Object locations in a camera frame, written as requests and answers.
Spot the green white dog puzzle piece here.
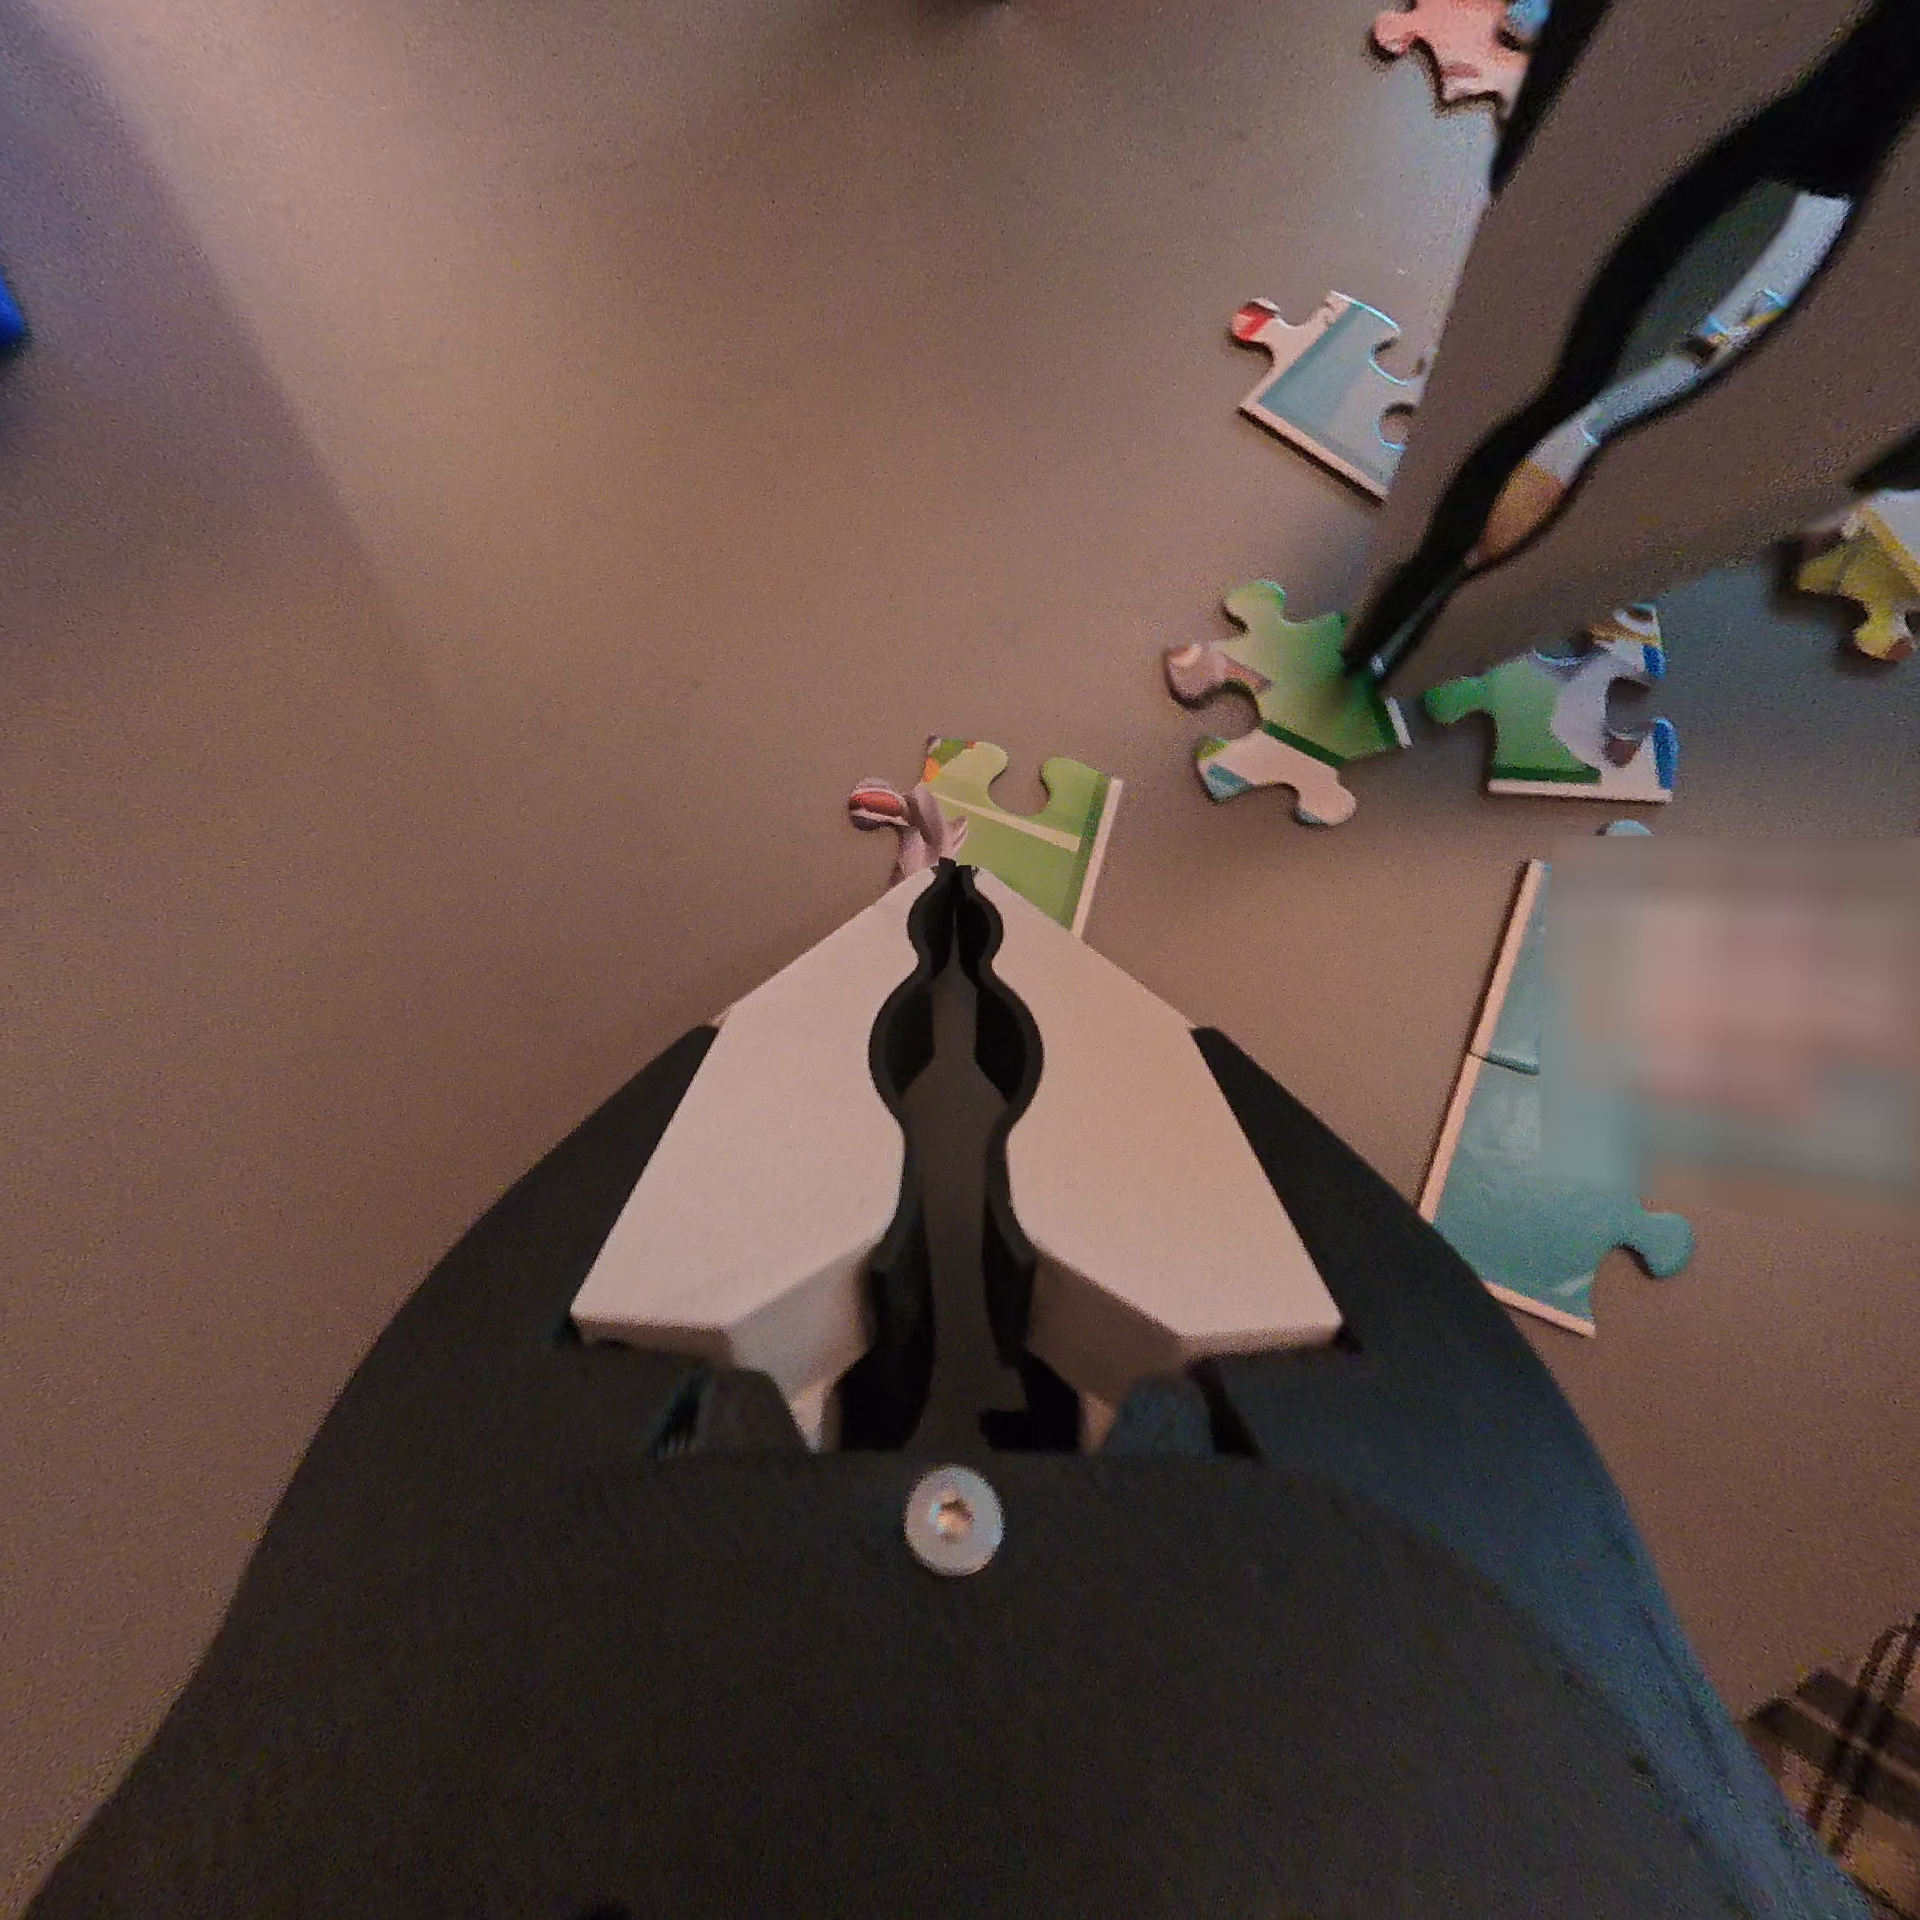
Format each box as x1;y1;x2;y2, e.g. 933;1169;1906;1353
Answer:
1420;602;1679;804

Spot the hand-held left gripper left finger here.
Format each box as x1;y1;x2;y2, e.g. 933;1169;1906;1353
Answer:
571;866;961;1449

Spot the pink badge puzzle piece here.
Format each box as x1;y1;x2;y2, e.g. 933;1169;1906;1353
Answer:
1369;0;1533;108

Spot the plaid clothing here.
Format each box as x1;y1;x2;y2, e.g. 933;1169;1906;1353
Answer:
1744;1616;1920;1883

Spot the grey desk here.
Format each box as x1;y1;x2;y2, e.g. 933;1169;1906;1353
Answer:
0;0;1920;1920

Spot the teal husky dog puzzle section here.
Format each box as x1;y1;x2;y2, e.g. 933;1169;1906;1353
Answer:
1416;819;1698;1337

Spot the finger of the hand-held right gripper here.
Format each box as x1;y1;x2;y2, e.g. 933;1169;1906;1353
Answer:
1346;4;1842;672
1375;146;1920;701

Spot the teal striped edge puzzle piece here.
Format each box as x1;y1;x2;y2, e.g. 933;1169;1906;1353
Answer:
1227;289;1428;502

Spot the yellow white puzzle piece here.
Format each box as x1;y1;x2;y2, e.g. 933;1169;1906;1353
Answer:
1789;497;1920;664

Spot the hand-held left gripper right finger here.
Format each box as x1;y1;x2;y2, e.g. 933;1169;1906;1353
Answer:
954;866;1344;1449

